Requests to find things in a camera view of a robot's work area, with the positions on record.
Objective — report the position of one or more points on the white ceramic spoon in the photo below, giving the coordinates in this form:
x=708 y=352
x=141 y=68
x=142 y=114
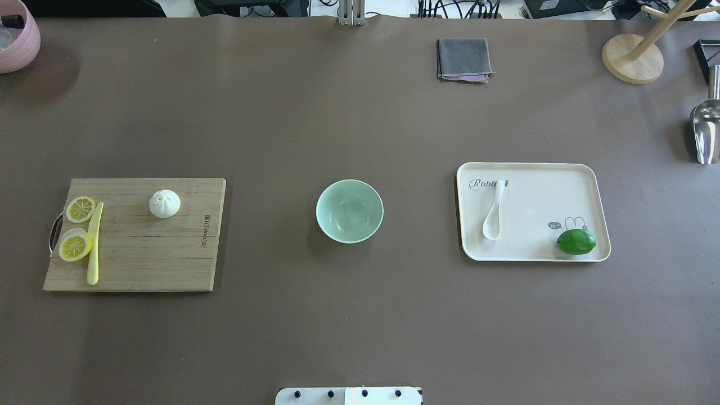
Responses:
x=492 y=222

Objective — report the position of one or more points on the white steamed bun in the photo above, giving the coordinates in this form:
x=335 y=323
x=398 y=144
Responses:
x=164 y=203

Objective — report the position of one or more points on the light green ceramic bowl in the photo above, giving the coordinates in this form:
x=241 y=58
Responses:
x=349 y=211

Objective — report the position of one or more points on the pink bowl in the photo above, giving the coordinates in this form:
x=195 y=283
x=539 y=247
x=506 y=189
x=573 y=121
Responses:
x=22 y=47

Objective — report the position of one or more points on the folded grey cloth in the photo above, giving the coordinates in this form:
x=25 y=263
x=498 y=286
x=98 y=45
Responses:
x=463 y=60

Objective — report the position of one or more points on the cream rabbit tray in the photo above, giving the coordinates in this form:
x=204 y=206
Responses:
x=541 y=201

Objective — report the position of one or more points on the green lime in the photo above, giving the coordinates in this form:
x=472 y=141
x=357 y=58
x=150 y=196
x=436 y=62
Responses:
x=577 y=241

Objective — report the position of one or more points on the wooden cutting board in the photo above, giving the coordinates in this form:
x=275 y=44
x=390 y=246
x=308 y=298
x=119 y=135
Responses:
x=138 y=252

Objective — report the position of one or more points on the yellow plastic knife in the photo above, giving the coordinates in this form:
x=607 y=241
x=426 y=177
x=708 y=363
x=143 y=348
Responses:
x=93 y=270

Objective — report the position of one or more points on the upper lemon slice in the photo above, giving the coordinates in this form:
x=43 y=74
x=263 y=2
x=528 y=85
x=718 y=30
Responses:
x=80 y=209

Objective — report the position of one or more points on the lemon slice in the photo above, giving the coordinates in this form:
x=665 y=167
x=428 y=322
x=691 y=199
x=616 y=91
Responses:
x=80 y=209
x=75 y=244

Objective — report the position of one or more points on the lower lemon slice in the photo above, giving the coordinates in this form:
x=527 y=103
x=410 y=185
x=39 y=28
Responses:
x=75 y=244

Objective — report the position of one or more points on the wooden stand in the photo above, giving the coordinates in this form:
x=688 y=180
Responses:
x=636 y=59

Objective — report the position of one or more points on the metal scoop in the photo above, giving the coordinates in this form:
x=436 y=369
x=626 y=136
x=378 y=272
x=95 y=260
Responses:
x=705 y=122

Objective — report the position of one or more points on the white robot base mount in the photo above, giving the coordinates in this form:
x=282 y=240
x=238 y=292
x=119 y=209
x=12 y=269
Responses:
x=351 y=395

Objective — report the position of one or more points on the black triangular frame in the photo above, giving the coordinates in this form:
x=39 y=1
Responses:
x=705 y=51

